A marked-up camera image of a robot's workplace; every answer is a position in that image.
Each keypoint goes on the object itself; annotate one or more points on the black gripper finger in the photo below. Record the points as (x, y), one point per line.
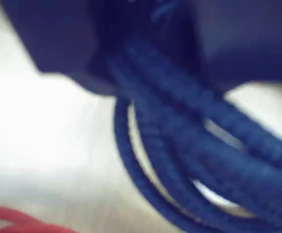
(58, 36)
(248, 41)

